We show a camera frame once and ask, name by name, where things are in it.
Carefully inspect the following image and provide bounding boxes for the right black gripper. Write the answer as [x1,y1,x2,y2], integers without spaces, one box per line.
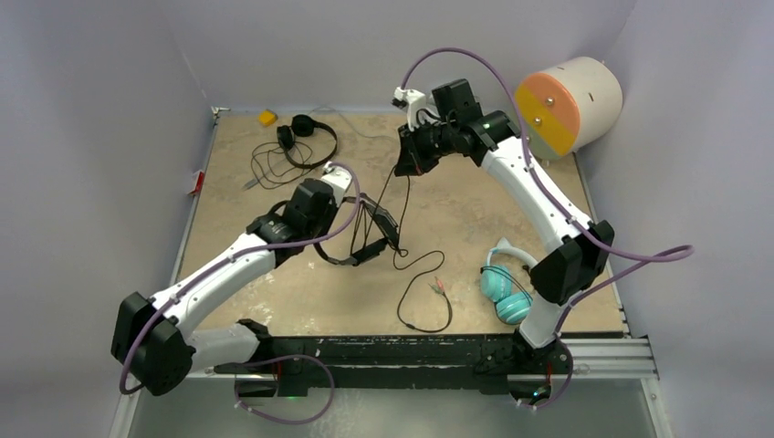
[397,117,459,176]

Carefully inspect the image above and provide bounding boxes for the teal cat-ear headphones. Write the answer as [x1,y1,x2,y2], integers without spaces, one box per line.
[479,237,538,325]

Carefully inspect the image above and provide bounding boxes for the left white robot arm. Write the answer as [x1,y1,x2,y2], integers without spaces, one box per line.
[110,178,349,396]

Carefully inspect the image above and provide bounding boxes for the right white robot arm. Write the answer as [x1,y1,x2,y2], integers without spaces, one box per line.
[392,79,614,371]

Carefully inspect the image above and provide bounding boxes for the black over-ear headphones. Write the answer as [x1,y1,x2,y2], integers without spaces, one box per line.
[243,114,340,190]

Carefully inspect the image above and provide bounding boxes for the small yellow block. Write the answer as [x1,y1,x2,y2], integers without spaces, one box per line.
[256,109,278,127]

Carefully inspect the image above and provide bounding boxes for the round pastel drawer box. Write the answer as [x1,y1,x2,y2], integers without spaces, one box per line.
[515,57,623,161]

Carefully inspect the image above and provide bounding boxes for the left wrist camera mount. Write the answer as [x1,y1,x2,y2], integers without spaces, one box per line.
[320,162,352,202]

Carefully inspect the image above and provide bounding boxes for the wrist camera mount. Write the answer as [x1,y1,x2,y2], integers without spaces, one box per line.
[392,87,427,131]
[320,162,352,202]

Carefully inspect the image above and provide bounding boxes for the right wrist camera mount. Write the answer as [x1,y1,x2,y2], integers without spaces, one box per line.
[392,87,427,131]

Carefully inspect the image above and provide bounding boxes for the grey headphone cable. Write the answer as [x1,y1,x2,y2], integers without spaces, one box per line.
[308,106,401,143]

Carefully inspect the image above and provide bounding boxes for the red tag on wall edge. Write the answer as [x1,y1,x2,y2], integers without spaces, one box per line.
[188,170,205,196]

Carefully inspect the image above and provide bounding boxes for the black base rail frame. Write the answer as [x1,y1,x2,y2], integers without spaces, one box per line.
[125,328,657,401]

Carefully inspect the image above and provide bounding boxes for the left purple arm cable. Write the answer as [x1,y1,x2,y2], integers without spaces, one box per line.
[118,162,362,425]

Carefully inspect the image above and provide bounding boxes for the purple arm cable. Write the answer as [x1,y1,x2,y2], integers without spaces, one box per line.
[118,162,362,425]
[401,47,696,412]

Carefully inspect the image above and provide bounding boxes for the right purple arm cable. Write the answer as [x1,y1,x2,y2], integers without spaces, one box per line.
[401,47,696,412]

